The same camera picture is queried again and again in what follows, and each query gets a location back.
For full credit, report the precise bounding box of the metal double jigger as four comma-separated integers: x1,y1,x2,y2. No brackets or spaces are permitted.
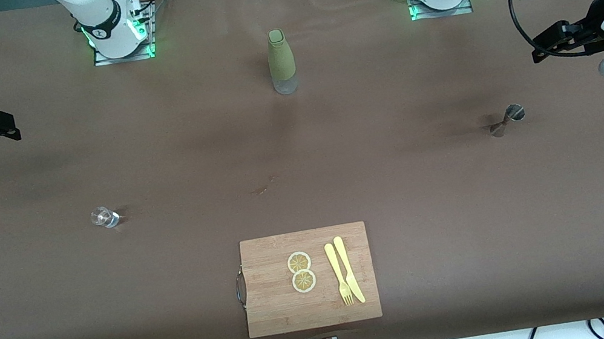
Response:
485,102,529,139

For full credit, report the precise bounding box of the clear glass measuring cup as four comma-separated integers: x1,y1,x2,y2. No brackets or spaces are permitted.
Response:
89,203,122,231

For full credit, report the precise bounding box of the brown table cover sheet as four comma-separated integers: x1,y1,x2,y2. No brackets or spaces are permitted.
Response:
0,0,604,339

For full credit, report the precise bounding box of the glass bottle with green sleeve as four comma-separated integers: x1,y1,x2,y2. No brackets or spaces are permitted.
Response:
263,27,301,97

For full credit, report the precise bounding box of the yellow plastic knife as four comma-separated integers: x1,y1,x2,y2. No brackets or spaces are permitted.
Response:
332,233,367,306

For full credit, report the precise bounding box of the yellow plastic fork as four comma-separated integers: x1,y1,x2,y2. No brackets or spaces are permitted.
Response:
323,240,355,309

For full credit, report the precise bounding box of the lemon slice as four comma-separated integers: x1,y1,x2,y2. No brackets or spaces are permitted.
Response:
291,268,319,295
286,249,313,275

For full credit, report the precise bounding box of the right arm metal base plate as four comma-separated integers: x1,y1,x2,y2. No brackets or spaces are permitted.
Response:
84,0,162,68

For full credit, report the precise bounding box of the wooden cutting board with handle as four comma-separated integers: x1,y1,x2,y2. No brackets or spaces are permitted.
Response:
229,220,384,339

